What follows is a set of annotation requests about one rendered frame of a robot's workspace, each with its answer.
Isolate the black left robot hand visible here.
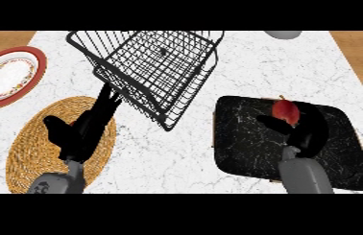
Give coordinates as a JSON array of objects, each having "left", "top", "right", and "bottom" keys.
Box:
[{"left": 42, "top": 82, "right": 124, "bottom": 164}]

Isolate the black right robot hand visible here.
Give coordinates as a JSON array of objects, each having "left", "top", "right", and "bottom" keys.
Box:
[{"left": 255, "top": 101, "right": 330, "bottom": 159}]

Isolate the red pear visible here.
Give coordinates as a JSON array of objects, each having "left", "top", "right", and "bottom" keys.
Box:
[{"left": 271, "top": 95, "right": 302, "bottom": 126}]

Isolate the black marble tray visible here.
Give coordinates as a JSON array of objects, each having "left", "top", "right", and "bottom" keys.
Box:
[{"left": 212, "top": 95, "right": 363, "bottom": 192}]

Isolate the round woven wicker placemat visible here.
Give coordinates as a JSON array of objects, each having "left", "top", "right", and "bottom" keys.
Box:
[{"left": 4, "top": 95, "right": 118, "bottom": 195}]

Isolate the red-rimmed white plate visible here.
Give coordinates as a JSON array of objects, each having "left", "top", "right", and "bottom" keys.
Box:
[{"left": 0, "top": 45, "right": 48, "bottom": 108}]

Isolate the grey rounded object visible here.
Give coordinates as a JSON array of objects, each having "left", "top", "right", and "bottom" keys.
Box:
[{"left": 262, "top": 31, "right": 304, "bottom": 40}]

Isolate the black wire tiered basket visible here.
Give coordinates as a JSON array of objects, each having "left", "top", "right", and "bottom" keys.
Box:
[{"left": 65, "top": 31, "right": 225, "bottom": 132}]

